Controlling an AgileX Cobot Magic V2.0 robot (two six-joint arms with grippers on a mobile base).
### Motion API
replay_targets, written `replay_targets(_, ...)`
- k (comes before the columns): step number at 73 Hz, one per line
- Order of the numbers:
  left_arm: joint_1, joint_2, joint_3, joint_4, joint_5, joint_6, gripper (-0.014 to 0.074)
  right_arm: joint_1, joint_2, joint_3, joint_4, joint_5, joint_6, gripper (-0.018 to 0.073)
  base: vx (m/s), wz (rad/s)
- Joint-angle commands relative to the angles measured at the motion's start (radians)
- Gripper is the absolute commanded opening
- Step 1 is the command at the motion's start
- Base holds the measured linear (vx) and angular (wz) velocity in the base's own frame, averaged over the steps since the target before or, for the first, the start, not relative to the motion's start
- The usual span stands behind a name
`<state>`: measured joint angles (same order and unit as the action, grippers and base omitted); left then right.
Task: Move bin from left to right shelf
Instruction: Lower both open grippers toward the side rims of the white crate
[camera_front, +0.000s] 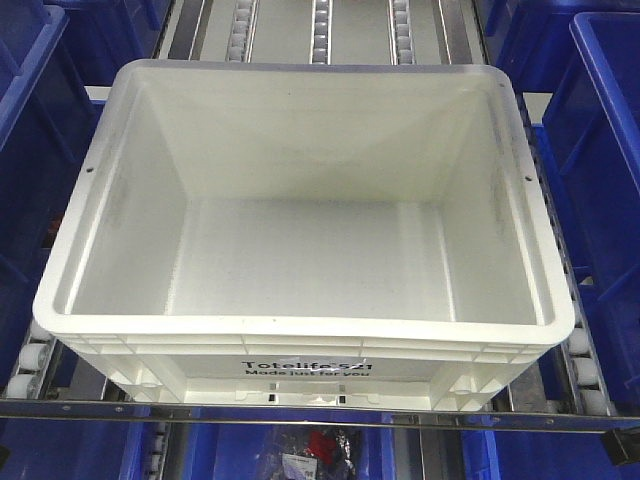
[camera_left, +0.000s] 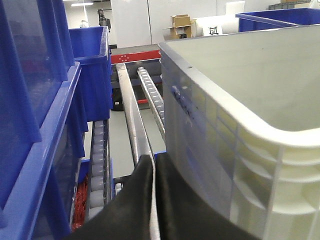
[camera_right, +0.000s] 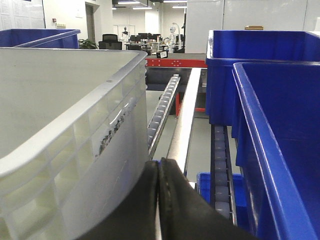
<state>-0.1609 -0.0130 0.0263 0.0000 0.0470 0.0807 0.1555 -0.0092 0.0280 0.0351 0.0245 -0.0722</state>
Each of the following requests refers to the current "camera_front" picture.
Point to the white roller track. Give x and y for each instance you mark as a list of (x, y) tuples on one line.
[(578, 365), (28, 376)]

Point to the white plastic tote bin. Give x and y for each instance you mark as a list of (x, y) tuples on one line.
[(372, 237)]

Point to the right white roller track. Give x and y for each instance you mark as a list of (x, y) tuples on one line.
[(578, 365)]

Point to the metal shelf front rail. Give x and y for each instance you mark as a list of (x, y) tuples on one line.
[(184, 413)]

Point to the blue bin far right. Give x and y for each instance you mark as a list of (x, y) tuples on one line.
[(592, 125)]

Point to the blue bin below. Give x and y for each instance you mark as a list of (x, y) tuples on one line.
[(244, 451), (533, 455), (63, 449)]

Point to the blue bin far left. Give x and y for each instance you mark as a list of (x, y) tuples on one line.
[(47, 122)]

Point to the blue bin below right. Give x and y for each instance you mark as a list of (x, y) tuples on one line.
[(533, 455)]

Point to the left white roller track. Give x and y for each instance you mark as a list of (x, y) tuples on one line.
[(28, 376)]

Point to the blue bin below centre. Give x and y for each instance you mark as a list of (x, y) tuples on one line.
[(244, 451)]

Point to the blue bin below left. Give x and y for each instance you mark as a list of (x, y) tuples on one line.
[(63, 449)]

